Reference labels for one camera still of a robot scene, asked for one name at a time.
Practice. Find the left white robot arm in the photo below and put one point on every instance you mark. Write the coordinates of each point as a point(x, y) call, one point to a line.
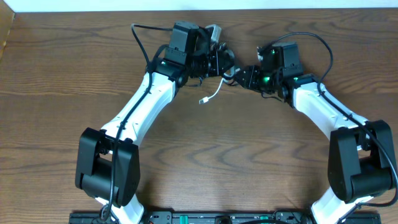
point(107, 167)

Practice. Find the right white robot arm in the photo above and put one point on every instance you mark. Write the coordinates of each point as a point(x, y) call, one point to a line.
point(361, 158)

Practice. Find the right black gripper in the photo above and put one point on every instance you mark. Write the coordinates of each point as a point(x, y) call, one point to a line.
point(249, 79)

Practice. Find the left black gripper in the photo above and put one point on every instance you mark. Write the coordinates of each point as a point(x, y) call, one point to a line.
point(216, 59)

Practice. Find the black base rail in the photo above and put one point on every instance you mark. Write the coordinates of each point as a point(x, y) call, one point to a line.
point(213, 218)

